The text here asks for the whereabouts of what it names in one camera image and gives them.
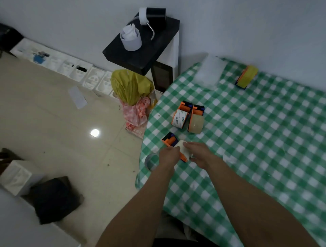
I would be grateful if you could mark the green checkered tablecloth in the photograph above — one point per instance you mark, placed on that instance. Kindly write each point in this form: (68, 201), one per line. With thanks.
(254, 140)

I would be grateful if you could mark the yellow tape roll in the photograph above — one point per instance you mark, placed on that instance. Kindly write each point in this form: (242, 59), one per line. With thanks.
(248, 76)

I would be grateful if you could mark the black chair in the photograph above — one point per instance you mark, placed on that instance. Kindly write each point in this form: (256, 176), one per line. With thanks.
(9, 38)

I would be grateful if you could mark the person's right forearm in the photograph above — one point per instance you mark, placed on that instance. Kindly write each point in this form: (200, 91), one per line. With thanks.
(254, 208)

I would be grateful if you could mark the white cabinet with black top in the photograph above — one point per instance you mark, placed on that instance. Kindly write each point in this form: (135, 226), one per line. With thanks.
(137, 56)

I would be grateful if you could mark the pink plastic bag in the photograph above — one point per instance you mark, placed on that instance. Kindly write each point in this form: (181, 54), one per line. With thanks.
(135, 113)

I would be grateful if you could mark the white carton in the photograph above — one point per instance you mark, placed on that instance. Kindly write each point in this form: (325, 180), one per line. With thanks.
(16, 178)

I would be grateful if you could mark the white board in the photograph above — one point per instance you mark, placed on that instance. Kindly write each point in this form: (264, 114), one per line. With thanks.
(23, 226)

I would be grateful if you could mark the person's right hand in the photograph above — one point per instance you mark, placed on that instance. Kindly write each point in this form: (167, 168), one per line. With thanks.
(203, 156)

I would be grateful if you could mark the beige tape roll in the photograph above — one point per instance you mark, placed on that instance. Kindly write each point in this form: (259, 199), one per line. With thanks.
(184, 151)

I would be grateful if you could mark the small black object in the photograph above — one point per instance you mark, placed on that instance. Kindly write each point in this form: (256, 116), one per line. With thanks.
(81, 68)

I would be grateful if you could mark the row of white boxes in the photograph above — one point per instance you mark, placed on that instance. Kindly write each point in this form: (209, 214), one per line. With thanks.
(94, 80)

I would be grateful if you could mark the black label printer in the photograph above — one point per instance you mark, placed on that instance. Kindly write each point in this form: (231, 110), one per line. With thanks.
(155, 15)

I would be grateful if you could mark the orange blue tape dispenser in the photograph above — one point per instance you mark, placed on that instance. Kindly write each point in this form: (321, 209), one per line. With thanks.
(240, 80)
(169, 140)
(198, 109)
(185, 104)

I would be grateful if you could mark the person's left forearm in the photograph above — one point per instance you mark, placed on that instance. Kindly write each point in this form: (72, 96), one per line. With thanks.
(137, 213)

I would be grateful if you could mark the blue object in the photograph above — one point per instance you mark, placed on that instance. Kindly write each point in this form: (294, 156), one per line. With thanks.
(38, 59)

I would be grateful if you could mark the person's left hand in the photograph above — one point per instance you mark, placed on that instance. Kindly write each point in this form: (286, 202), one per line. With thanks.
(169, 157)

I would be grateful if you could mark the white foam pad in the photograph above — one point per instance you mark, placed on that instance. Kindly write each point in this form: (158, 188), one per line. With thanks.
(210, 71)

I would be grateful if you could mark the white printed tape roll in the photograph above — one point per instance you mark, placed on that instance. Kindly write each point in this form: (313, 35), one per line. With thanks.
(179, 118)

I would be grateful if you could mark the yellow plastic bag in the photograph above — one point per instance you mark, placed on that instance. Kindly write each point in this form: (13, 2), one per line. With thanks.
(131, 86)

